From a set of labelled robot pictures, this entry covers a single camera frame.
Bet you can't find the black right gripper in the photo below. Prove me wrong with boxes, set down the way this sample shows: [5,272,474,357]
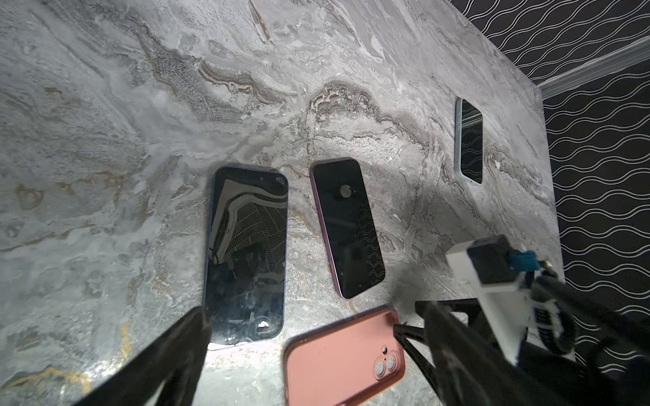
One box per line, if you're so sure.
[517,273,649,405]

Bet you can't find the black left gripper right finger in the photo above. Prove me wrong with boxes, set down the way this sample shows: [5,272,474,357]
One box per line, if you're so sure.
[423,303,559,405]

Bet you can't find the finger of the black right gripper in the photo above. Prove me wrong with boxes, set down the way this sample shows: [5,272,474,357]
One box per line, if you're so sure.
[393,324,438,396]

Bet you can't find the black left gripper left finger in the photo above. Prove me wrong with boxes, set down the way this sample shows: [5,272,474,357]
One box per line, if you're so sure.
[77,306,211,405]

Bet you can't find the pink phone case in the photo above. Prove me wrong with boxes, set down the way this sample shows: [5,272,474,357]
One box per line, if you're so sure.
[284,306,406,405]

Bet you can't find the black phone purple edge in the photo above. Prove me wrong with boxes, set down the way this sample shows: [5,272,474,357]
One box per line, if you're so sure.
[311,157,386,299]

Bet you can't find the light blue phone case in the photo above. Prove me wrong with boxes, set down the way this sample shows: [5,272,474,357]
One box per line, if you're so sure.
[454,97,484,186]

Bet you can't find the black phone blue edge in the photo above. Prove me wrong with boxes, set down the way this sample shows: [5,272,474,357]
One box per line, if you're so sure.
[203,163,289,347]

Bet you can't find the aluminium corner post right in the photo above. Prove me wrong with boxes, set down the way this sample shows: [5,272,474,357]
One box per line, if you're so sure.
[538,37,649,100]

